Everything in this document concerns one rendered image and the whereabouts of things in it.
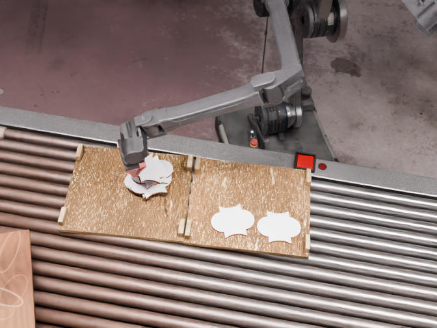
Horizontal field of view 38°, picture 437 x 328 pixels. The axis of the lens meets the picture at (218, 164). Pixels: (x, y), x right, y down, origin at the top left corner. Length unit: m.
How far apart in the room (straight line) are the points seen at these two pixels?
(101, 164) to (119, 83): 1.60
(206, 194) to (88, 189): 0.40
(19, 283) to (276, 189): 0.90
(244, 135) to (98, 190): 1.24
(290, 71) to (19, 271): 0.97
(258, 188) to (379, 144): 1.58
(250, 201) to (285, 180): 0.16
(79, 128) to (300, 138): 1.30
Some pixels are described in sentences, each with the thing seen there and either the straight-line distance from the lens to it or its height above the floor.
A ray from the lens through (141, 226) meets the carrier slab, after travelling 2.13.
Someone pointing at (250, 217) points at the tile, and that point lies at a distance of 2.15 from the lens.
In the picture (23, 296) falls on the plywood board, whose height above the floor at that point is 1.04.
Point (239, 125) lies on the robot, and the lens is 3.32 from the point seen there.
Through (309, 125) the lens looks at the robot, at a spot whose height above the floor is 0.24.
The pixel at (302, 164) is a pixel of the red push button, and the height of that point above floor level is 0.93.
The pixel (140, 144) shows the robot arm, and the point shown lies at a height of 1.26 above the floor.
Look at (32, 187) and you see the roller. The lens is 2.30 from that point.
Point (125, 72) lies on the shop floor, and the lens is 3.91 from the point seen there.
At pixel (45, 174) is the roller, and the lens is 2.31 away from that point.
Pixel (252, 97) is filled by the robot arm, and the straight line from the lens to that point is 1.87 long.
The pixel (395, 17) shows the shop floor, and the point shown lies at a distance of 4.54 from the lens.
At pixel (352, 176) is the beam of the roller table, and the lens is 2.36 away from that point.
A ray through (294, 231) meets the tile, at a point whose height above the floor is 0.94.
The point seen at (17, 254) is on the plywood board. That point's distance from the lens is 2.01.
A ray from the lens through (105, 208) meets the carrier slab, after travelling 2.18.
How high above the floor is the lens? 2.75
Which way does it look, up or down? 53 degrees down
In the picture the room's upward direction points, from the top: 5 degrees clockwise
